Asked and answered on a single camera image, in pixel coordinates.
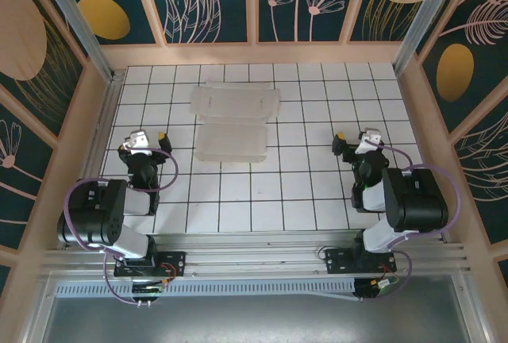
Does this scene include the aluminium side rail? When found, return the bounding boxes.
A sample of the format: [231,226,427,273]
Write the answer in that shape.
[58,68,127,251]

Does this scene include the grey slotted cable duct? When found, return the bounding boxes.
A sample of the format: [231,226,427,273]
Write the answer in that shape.
[54,276,358,302]

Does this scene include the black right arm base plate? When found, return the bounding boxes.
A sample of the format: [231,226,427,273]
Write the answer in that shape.
[324,248,398,276]

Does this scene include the aluminium corner post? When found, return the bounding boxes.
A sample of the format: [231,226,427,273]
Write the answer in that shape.
[392,0,466,78]
[32,0,117,82]

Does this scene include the aluminium extrusion base frame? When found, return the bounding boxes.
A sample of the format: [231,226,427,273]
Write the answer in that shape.
[38,229,471,280]

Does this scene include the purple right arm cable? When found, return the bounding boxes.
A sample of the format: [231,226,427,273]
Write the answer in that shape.
[367,139,462,301]

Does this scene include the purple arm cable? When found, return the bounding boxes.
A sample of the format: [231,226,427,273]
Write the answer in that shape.
[63,146,179,306]
[367,139,462,301]

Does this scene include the small circuit board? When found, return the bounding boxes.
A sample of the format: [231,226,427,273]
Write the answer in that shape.
[130,281,167,297]
[354,277,400,301]

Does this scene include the grey metal sheet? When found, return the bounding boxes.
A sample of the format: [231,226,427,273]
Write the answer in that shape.
[39,275,487,343]

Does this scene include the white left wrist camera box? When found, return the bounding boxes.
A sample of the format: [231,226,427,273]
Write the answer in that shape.
[120,129,154,157]

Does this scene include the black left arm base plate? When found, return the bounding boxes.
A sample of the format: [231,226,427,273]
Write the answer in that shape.
[114,251,187,279]

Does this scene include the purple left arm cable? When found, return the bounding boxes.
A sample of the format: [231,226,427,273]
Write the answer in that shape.
[63,146,179,306]

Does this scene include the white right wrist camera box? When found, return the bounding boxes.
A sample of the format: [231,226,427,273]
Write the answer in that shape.
[356,127,385,156]

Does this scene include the yellow white paper box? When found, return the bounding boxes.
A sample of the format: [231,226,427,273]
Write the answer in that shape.
[189,79,282,164]

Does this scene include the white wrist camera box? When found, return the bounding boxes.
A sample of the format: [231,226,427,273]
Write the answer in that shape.
[356,127,385,156]
[120,129,154,157]

